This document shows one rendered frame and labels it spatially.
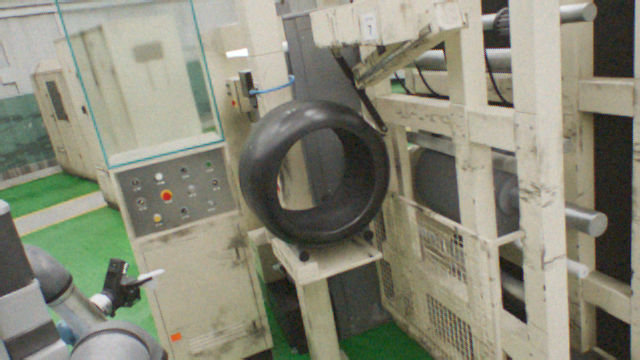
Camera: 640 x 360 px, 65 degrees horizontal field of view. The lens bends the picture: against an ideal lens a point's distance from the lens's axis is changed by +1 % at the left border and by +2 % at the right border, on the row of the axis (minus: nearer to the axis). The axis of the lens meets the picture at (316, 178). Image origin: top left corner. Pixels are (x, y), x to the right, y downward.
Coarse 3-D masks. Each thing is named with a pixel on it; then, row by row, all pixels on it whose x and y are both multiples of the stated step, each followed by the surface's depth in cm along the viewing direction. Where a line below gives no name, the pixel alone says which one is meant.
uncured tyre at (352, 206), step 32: (256, 128) 190; (288, 128) 176; (320, 128) 179; (352, 128) 184; (256, 160) 177; (352, 160) 217; (384, 160) 192; (256, 192) 179; (352, 192) 219; (384, 192) 195; (288, 224) 183; (320, 224) 215; (352, 224) 192
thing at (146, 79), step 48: (96, 0) 212; (144, 0) 219; (96, 48) 216; (144, 48) 223; (192, 48) 230; (96, 96) 221; (144, 96) 227; (192, 96) 235; (144, 144) 232; (192, 144) 240
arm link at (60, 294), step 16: (32, 256) 117; (48, 256) 120; (48, 272) 118; (64, 272) 121; (48, 288) 118; (64, 288) 120; (48, 304) 120; (64, 304) 122; (80, 304) 126; (64, 320) 126; (80, 320) 126; (96, 320) 130; (80, 336) 131
